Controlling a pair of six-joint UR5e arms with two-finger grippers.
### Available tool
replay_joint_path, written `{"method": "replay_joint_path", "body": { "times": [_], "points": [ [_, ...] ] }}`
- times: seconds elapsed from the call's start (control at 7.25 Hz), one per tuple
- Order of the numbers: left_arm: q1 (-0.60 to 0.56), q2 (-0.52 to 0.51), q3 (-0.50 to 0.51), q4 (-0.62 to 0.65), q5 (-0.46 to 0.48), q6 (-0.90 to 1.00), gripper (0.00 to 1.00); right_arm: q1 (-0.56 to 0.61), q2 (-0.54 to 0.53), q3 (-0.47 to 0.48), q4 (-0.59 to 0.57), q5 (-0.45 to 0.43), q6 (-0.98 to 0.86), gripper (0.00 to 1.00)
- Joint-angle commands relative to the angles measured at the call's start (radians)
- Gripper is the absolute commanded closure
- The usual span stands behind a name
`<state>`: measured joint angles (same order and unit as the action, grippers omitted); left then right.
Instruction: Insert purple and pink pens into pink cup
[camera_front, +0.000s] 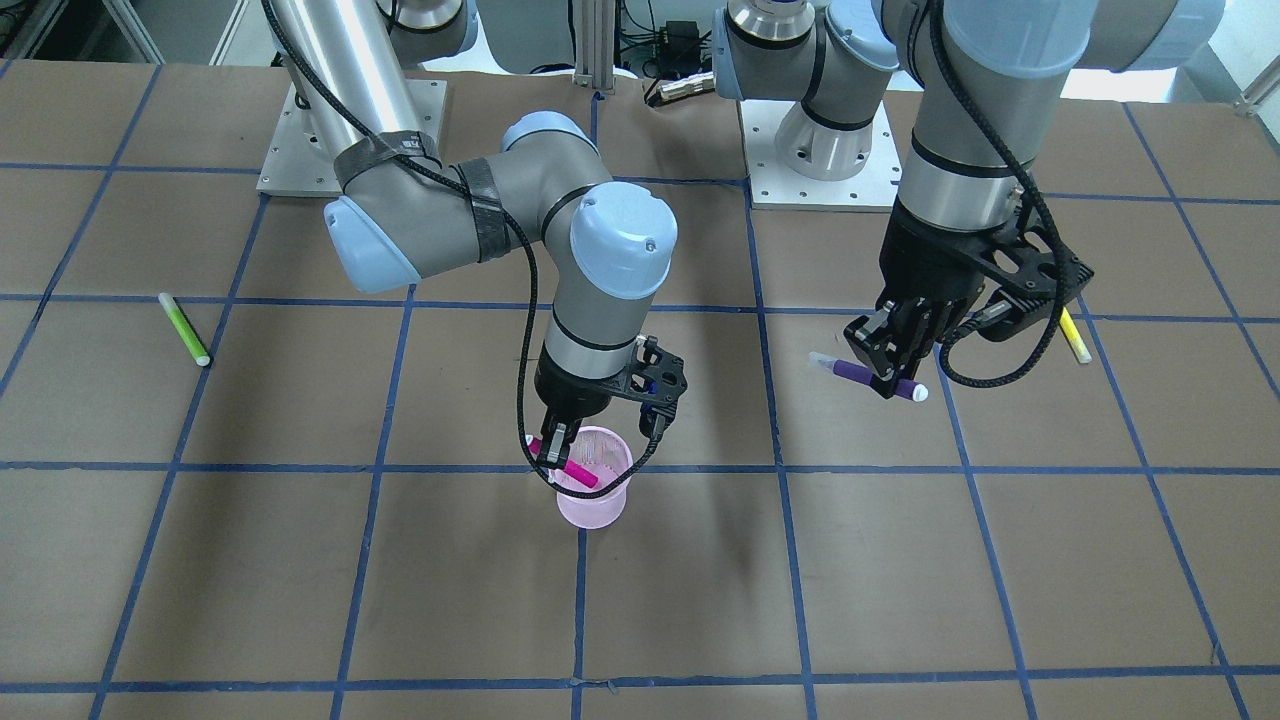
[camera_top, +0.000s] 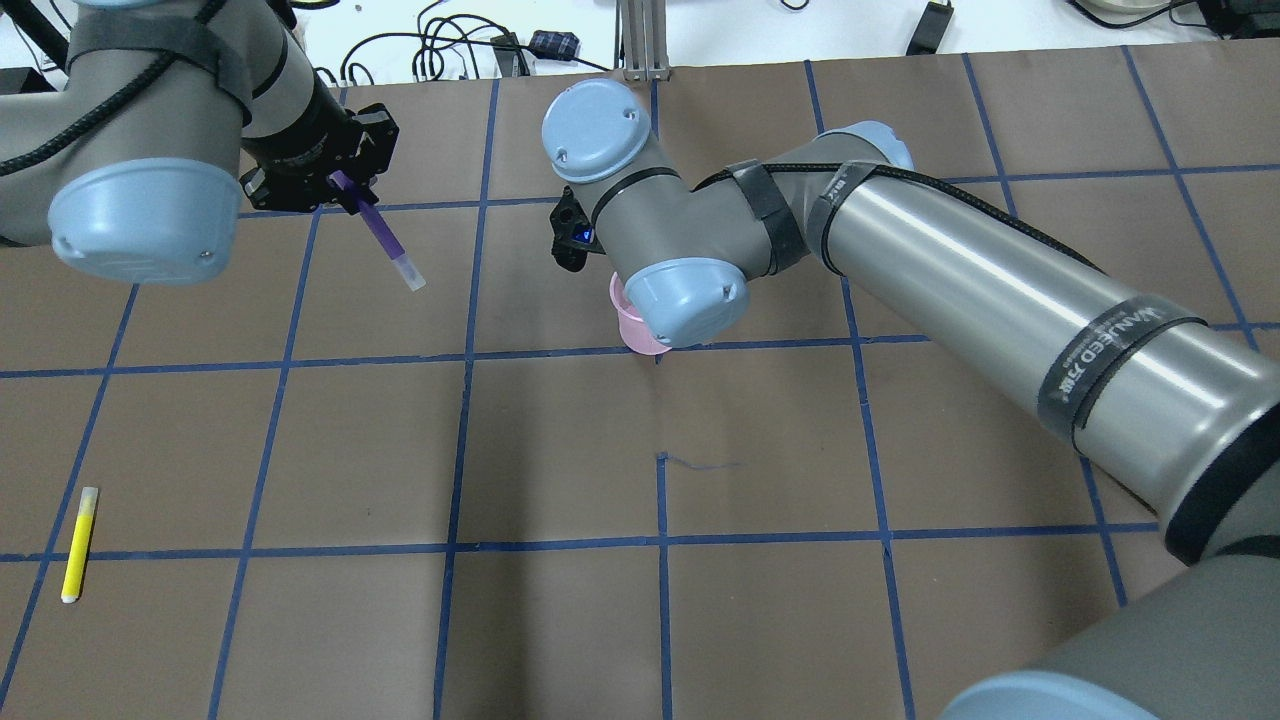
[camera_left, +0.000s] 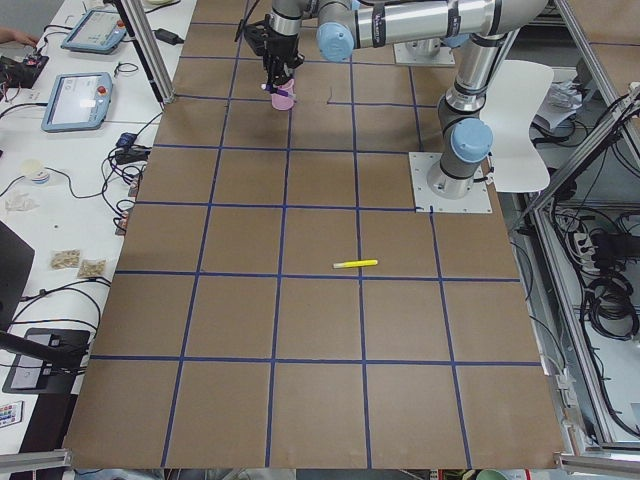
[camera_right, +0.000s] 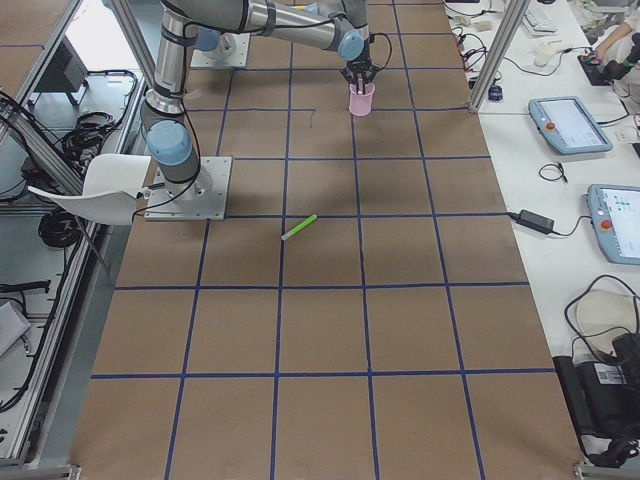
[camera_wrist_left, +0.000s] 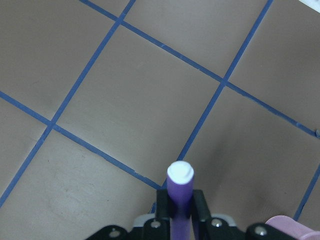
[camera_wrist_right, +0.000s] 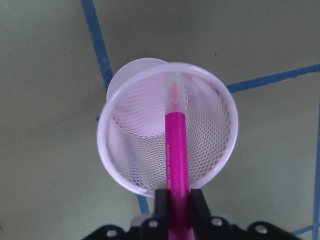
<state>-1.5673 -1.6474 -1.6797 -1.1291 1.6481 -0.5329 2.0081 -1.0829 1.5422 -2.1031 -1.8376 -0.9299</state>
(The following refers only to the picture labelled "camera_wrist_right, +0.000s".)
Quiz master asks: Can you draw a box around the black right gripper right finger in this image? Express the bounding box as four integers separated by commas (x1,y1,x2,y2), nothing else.
190,189,235,240

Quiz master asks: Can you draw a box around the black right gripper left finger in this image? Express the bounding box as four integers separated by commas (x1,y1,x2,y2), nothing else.
141,189,169,240

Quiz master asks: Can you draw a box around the pink highlighter pen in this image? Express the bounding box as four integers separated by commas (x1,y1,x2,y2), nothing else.
165,72,194,240

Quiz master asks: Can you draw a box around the pink mesh cup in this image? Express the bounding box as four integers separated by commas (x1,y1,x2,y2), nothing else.
97,58,239,197

